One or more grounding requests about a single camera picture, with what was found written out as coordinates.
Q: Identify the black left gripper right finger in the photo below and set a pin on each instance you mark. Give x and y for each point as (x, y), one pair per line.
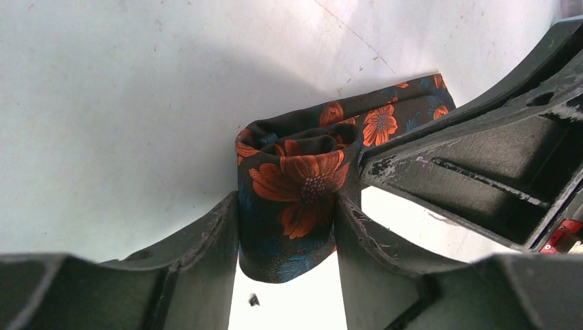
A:
(390, 283)

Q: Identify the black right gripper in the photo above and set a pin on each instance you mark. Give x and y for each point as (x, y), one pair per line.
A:
(513, 174)

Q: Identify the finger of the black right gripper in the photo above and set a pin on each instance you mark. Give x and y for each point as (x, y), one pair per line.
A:
(553, 65)

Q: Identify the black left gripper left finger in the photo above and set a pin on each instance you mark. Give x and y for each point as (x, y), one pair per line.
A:
(184, 281)

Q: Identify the black orange-flower tie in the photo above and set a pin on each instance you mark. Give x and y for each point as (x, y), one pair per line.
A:
(290, 169)

